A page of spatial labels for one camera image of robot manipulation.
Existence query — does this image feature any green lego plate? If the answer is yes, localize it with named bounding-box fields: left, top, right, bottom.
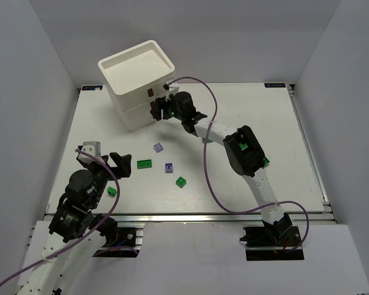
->
left=137, top=159, right=153, bottom=169

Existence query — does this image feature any purple upside-down lego brick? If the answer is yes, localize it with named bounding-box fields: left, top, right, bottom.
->
left=165, top=163, right=173, bottom=173

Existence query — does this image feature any green square lego brick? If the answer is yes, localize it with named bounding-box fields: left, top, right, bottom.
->
left=175, top=176, right=187, bottom=188

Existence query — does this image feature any green sloped lego brick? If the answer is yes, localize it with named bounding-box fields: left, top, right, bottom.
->
left=202, top=137, right=213, bottom=143

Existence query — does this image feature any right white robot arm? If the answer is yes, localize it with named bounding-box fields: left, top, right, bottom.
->
left=150, top=92, right=292, bottom=240

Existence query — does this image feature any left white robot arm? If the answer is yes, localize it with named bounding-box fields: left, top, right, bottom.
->
left=19, top=148, right=132, bottom=294

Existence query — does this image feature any purple studded lego brick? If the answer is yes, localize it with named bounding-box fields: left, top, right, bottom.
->
left=153, top=143, right=164, bottom=152

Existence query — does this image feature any white drawer cabinet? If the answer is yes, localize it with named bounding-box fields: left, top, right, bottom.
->
left=98, top=40, right=175, bottom=131

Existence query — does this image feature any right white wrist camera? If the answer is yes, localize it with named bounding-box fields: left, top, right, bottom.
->
left=163, top=82, right=180, bottom=98

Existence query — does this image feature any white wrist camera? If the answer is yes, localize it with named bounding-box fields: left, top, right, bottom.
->
left=75, top=141, right=101, bottom=165
left=163, top=82, right=180, bottom=98

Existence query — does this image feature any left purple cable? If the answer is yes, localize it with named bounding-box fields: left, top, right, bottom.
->
left=0, top=149, right=121, bottom=295

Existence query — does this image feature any purple cable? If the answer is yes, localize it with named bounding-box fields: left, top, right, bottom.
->
left=170, top=76, right=310, bottom=251
left=0, top=149, right=121, bottom=295

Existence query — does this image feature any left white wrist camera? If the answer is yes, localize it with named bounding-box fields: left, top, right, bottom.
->
left=75, top=141, right=101, bottom=165

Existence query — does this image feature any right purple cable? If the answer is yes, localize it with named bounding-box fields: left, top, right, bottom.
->
left=170, top=76, right=310, bottom=251

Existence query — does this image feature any aluminium table front rail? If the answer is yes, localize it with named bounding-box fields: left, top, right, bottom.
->
left=111, top=212, right=336, bottom=222

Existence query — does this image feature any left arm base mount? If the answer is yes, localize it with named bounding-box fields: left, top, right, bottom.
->
left=94, top=217, right=141, bottom=258

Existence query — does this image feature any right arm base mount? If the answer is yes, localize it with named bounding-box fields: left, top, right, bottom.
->
left=239, top=226, right=304, bottom=261

